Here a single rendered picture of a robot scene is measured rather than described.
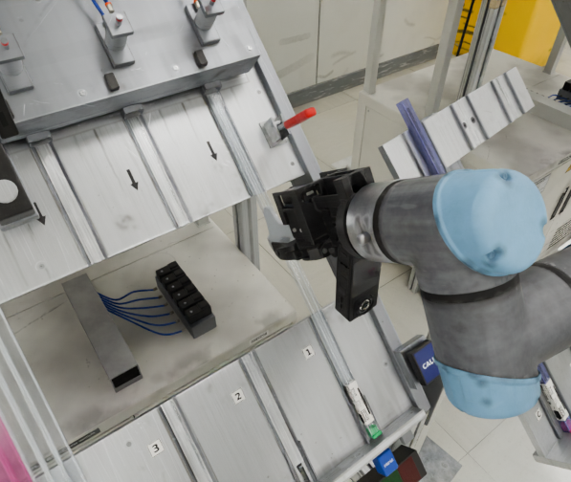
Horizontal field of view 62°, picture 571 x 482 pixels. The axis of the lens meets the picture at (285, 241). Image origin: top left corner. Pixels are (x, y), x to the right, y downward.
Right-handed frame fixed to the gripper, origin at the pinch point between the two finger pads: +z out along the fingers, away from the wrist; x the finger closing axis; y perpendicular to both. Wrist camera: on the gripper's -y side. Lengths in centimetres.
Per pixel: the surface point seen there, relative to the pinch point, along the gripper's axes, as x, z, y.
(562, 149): -107, 28, -19
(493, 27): -82, 22, 19
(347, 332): -3.4, -1.9, -15.7
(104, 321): 22.3, 35.9, -7.6
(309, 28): -142, 170, 61
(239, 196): 2.6, 2.5, 7.1
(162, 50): 6.1, 0.2, 26.5
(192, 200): 8.6, 2.9, 9.0
